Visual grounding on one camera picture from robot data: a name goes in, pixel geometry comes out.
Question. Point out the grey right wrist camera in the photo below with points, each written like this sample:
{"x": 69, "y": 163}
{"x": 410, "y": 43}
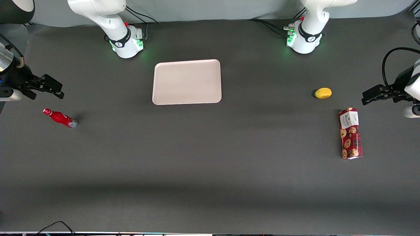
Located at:
{"x": 10, "y": 95}

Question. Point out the yellow lemon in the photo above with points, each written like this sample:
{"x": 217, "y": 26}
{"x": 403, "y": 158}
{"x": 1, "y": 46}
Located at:
{"x": 323, "y": 93}

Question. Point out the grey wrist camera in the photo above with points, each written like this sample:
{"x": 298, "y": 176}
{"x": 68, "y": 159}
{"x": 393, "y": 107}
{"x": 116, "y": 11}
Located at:
{"x": 10, "y": 95}
{"x": 411, "y": 112}

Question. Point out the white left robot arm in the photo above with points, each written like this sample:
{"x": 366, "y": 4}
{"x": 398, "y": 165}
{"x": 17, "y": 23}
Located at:
{"x": 311, "y": 29}

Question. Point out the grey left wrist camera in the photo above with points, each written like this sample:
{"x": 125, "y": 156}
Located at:
{"x": 411, "y": 112}

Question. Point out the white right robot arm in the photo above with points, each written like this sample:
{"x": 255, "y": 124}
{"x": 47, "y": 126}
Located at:
{"x": 111, "y": 19}

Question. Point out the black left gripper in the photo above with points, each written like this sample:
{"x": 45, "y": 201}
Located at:
{"x": 401, "y": 81}

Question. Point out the cream plastic tray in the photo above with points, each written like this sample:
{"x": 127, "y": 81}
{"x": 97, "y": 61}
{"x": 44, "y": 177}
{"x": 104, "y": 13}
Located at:
{"x": 187, "y": 82}

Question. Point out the red coke bottle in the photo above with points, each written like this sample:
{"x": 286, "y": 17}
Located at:
{"x": 60, "y": 118}

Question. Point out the red cookie box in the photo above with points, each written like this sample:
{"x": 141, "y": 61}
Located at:
{"x": 350, "y": 137}

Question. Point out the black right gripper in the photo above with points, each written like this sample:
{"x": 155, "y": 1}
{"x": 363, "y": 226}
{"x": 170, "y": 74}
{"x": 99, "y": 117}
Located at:
{"x": 15, "y": 77}

